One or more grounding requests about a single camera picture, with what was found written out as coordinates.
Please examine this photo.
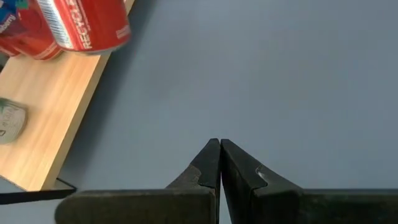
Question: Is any wooden shelf with black legs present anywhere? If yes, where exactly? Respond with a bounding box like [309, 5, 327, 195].
[0, 0, 136, 205]

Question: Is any red Fanta strawberry can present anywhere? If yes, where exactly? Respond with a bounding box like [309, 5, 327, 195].
[33, 0, 132, 55]
[0, 0, 63, 60]

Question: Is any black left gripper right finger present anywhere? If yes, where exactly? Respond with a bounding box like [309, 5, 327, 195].
[220, 139, 398, 224]

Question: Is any white slim Celsius can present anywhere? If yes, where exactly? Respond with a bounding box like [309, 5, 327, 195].
[0, 97, 28, 145]

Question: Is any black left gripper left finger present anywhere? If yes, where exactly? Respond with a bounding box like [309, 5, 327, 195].
[55, 138, 222, 224]

